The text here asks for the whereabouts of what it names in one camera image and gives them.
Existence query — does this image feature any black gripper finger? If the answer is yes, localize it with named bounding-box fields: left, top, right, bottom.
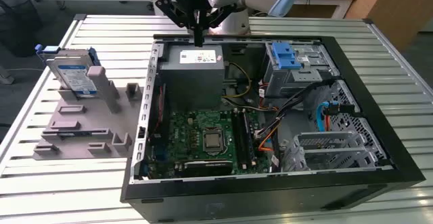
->
left=200, top=3, right=240, bottom=48
left=156, top=0, right=201, bottom=48

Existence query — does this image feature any hard disk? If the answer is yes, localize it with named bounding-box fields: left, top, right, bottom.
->
left=35, top=45, right=102, bottom=99

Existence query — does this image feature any blue plastic drive latch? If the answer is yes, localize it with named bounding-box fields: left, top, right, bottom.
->
left=272, top=42, right=303, bottom=70

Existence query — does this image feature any grey power supply unit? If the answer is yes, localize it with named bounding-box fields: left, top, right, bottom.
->
left=158, top=44, right=228, bottom=110

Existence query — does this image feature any metal optical drive cage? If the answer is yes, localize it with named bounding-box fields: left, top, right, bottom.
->
left=264, top=41, right=340, bottom=98

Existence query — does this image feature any CPU socket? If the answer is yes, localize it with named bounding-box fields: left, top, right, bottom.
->
left=201, top=126, right=229, bottom=157

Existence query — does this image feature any green motherboard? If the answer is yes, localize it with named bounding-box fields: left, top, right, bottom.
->
left=148, top=108, right=276, bottom=179

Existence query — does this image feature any black RAM slot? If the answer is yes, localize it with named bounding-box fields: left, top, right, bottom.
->
left=243, top=109, right=259, bottom=166
left=233, top=109, right=251, bottom=168

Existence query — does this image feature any black office chair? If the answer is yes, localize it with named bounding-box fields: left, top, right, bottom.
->
left=0, top=0, right=45, bottom=57

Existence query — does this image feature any silver CPU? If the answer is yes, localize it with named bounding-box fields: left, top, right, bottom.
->
left=202, top=132, right=224, bottom=151

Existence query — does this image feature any grey parts rack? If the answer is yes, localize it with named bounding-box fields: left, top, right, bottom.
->
left=33, top=65, right=146, bottom=160

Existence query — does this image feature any wooden cabinet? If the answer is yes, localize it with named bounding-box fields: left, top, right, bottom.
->
left=347, top=0, right=433, bottom=52

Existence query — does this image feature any grey metal stand foot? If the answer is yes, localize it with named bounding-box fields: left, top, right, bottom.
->
left=0, top=64, right=17, bottom=85

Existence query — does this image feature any black graphics card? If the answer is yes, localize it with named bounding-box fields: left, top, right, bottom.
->
left=174, top=159, right=235, bottom=178

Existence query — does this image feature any black PC case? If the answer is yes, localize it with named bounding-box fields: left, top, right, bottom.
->
left=121, top=33, right=427, bottom=223

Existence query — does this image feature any yellow wire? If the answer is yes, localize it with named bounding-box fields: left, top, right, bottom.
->
left=222, top=61, right=253, bottom=99

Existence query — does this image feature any black cable bundle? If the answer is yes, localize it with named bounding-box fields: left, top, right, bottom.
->
left=257, top=79, right=340, bottom=138

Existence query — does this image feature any blue wire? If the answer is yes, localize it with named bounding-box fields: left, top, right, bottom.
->
left=316, top=102, right=340, bottom=132

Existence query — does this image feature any black wire connector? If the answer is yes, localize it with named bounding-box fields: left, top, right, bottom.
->
left=331, top=103, right=356, bottom=115

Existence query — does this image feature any orange wire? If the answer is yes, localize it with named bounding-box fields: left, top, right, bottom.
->
left=259, top=126, right=283, bottom=154

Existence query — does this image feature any red wire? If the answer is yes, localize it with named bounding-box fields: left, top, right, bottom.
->
left=324, top=107, right=336, bottom=132

